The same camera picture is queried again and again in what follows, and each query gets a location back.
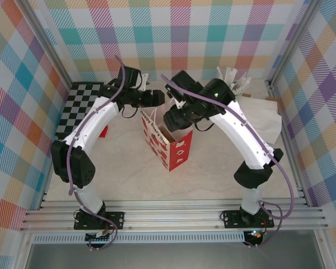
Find black grey chess board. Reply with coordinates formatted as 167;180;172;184
55;81;107;140

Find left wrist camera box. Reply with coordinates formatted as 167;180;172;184
118;66;150;91

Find white red paper gift bag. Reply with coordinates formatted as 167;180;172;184
141;108;193;172

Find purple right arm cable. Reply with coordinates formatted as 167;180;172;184
160;73;295;249

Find small circuit board with light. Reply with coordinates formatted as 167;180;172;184
245;229;264;240

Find aluminium side rail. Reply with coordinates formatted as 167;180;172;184
267;81;310;208

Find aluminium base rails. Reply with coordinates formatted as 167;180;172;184
19;198;330;233

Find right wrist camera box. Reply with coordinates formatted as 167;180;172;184
169;69;200;109

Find white paper napkin stack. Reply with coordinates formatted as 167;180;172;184
240;97;279;126

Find white draped paper napkin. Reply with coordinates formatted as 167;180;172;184
250;108;283;145

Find perforated metal cable tray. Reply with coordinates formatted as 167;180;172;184
32;234;246;244

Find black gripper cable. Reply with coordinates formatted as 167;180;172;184
119;103;138;119
192;117;214;132

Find aluminium frame post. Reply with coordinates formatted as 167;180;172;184
267;0;325;86
16;0;75;87

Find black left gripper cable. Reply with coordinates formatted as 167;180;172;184
119;103;138;119

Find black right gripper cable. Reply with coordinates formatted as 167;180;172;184
192;117;214;132

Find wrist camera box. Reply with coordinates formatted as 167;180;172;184
118;66;150;91
169;69;200;109

